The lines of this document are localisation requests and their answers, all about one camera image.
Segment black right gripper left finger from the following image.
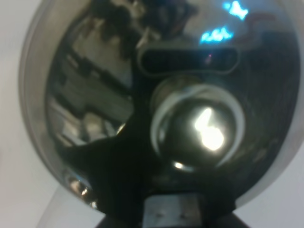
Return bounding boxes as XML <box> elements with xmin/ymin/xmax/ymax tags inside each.
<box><xmin>95</xmin><ymin>215</ymin><xmax>124</xmax><ymax>228</ymax></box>

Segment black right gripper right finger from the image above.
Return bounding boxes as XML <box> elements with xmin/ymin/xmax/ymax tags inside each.
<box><xmin>220</xmin><ymin>213</ymin><xmax>249</xmax><ymax>228</ymax></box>

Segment stainless steel teapot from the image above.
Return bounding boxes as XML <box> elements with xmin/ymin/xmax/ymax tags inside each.
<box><xmin>18</xmin><ymin>0</ymin><xmax>304</xmax><ymax>228</ymax></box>

